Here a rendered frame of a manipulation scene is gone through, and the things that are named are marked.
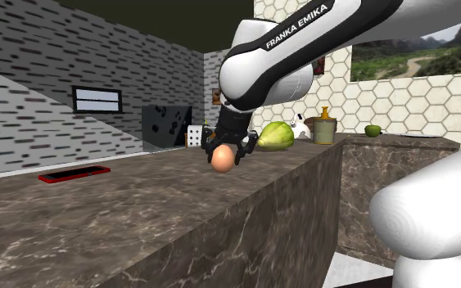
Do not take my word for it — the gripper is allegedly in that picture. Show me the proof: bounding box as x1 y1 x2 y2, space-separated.
200 104 260 166

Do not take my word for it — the brown egg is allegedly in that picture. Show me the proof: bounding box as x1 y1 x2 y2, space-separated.
210 144 236 174

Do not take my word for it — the white box with black dots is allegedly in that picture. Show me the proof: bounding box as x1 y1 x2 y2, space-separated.
187 124 205 148

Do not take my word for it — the green cabbage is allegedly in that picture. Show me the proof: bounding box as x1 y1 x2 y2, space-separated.
255 120 296 152

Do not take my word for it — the black cabinet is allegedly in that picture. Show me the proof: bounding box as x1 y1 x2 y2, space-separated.
141 105 193 152

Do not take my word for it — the white kettle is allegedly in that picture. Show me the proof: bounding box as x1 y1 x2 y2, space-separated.
290 113 313 141

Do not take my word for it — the olive jar with yellow top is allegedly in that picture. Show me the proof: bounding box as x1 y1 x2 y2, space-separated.
312 106 338 146

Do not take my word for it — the window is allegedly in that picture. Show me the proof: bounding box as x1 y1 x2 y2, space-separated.
70 84 124 115

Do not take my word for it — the green apple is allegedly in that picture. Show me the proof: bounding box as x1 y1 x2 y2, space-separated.
364 124 383 138

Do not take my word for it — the red phone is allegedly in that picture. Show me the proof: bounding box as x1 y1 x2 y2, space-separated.
38 164 111 185

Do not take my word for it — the small red wall picture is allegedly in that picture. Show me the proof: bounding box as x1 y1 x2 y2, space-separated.
313 56 327 77

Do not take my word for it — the landscape wall picture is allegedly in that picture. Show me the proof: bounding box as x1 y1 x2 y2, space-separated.
350 13 461 83

